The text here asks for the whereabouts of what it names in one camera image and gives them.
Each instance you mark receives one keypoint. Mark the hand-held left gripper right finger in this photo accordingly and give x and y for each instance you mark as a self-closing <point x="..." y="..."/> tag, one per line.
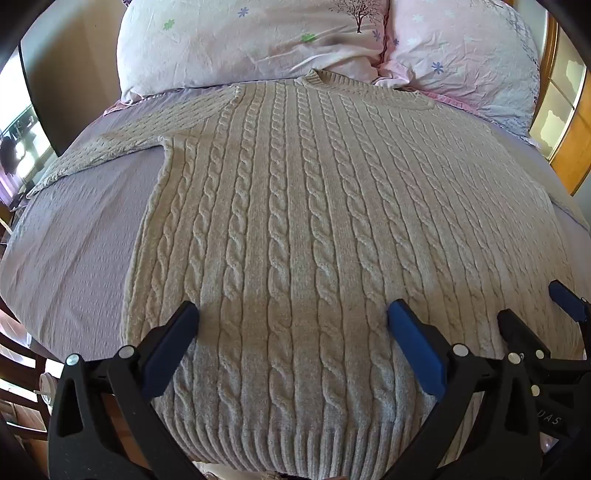
<point x="415" y="348"/>

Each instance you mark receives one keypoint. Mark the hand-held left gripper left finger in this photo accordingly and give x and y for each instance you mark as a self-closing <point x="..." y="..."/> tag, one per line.
<point x="171" y="344"/>

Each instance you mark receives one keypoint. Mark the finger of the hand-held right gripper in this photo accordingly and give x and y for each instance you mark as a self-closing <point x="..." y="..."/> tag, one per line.
<point x="517" y="332"/>
<point x="565" y="295"/>

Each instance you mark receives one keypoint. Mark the purple bed sheet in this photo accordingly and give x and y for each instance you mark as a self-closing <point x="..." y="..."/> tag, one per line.
<point x="69" y="267"/>

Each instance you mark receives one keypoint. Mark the dark wooden chair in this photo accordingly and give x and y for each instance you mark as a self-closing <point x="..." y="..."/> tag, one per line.
<point x="21" y="369"/>

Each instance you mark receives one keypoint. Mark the wooden headboard with panels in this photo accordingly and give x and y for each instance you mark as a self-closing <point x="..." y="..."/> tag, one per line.
<point x="561" y="106"/>

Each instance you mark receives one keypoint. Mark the window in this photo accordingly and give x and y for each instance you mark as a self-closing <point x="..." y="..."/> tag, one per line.
<point x="21" y="138"/>

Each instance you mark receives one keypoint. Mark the pink flower print pillow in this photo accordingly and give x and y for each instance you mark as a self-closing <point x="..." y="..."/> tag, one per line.
<point x="461" y="50"/>

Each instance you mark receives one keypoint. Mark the tree print pillow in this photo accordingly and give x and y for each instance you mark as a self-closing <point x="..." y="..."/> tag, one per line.
<point x="240" y="46"/>

